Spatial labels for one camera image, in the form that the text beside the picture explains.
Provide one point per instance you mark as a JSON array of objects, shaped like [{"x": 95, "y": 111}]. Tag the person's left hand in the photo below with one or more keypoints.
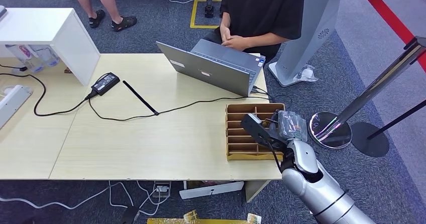
[{"x": 237, "y": 43}]

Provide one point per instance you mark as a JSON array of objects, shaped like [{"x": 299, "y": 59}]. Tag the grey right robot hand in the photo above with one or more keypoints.
[{"x": 290, "y": 126}]

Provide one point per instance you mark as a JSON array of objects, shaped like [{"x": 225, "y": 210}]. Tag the person's right hand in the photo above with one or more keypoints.
[{"x": 225, "y": 34}]

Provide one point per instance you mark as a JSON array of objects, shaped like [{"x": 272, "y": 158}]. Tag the person's left forearm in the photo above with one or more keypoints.
[{"x": 266, "y": 40}]

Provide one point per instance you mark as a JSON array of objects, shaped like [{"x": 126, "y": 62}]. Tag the person's right forearm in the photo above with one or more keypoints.
[{"x": 226, "y": 19}]

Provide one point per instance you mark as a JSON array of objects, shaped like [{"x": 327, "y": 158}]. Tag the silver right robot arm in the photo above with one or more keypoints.
[{"x": 319, "y": 189}]

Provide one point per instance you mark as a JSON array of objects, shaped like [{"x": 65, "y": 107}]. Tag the person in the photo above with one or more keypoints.
[
  {"x": 263, "y": 9},
  {"x": 100, "y": 3}
]

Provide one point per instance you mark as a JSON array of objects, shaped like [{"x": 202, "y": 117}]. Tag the grey laptop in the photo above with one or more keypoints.
[{"x": 213, "y": 71}]

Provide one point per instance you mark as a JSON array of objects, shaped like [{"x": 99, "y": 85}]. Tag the yellow floor tape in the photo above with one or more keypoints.
[{"x": 193, "y": 14}]

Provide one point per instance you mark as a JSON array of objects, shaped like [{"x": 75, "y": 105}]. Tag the wooden compartment tray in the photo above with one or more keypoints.
[{"x": 243, "y": 139}]

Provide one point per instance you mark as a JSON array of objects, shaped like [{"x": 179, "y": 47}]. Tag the crumpled clear plastic wrap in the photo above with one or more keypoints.
[{"x": 307, "y": 73}]

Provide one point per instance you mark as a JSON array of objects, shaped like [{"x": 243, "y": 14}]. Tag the grey floor kiosk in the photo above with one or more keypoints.
[{"x": 313, "y": 26}]

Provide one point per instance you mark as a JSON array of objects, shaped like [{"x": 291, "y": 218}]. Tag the printed paper scrap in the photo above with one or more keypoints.
[
  {"x": 254, "y": 218},
  {"x": 189, "y": 216}
]

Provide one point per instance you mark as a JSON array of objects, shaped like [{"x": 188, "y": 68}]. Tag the white flat box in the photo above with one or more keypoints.
[{"x": 211, "y": 189}]

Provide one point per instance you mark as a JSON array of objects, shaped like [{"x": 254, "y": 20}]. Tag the black power adapter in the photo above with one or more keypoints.
[{"x": 105, "y": 83}]

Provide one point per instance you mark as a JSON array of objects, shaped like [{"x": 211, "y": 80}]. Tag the yellow sheet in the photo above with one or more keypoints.
[{"x": 199, "y": 221}]

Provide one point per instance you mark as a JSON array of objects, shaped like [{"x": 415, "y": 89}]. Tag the red barrier belt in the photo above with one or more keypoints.
[{"x": 389, "y": 14}]

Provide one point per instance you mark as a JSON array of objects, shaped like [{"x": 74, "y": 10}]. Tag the white shelf riser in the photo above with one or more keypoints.
[{"x": 50, "y": 29}]

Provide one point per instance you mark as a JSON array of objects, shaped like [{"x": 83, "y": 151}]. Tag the clear plastic bottle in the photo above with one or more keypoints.
[
  {"x": 26, "y": 59},
  {"x": 48, "y": 56}
]

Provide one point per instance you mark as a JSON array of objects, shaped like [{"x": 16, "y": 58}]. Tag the white flat device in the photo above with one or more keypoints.
[{"x": 11, "y": 104}]

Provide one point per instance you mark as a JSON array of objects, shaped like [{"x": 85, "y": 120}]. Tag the black stand post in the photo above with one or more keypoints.
[{"x": 209, "y": 3}]

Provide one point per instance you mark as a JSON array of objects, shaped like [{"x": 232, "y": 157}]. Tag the black stanchion post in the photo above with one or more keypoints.
[{"x": 369, "y": 139}]

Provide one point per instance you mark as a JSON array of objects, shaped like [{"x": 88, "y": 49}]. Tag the chrome stanchion post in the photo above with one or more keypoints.
[{"x": 366, "y": 96}]

